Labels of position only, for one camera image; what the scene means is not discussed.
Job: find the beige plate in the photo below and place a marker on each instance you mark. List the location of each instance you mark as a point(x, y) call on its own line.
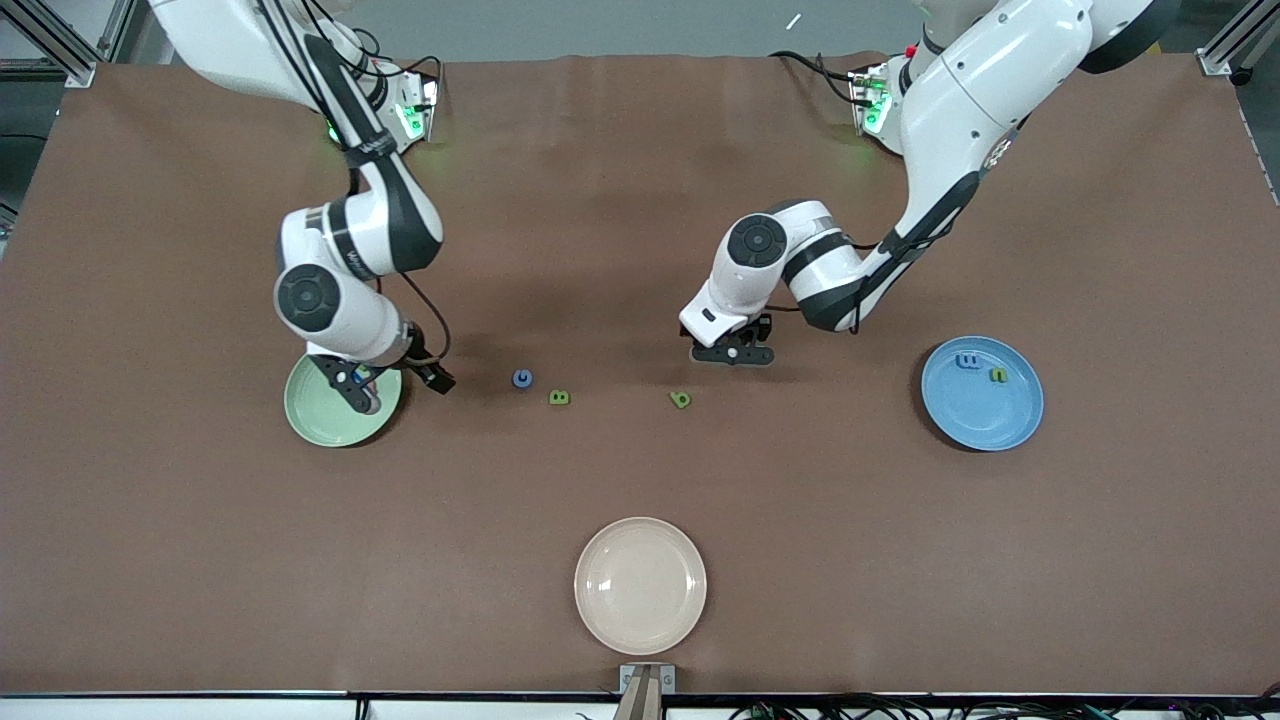
point(640, 586)

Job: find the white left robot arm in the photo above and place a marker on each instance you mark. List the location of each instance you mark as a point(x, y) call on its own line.
point(960, 110)

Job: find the white table edge rail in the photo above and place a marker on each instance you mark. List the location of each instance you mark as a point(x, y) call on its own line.
point(150, 708)

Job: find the blue foam letter G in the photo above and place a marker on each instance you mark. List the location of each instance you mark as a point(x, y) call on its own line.
point(517, 379)

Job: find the brown table cover sheet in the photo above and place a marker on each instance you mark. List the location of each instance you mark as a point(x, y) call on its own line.
point(640, 250)

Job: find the blue plate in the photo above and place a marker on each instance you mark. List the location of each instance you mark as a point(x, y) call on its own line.
point(982, 410)

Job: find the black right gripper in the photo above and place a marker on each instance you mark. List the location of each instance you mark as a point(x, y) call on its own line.
point(421, 365)

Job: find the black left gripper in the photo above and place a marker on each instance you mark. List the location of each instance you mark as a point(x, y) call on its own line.
point(762, 329)

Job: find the aluminium frame post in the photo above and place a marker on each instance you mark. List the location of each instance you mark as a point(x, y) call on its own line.
point(35, 22)
point(1215, 62)

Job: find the green foam lowercase b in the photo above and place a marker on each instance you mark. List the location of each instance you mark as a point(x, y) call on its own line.
point(687, 401)

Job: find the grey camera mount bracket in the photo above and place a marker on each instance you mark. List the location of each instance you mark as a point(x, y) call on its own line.
point(647, 690)

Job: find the blue foam letter m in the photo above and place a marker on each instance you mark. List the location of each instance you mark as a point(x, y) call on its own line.
point(968, 365)

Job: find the light green plate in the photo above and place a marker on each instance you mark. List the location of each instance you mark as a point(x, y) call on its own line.
point(320, 420)

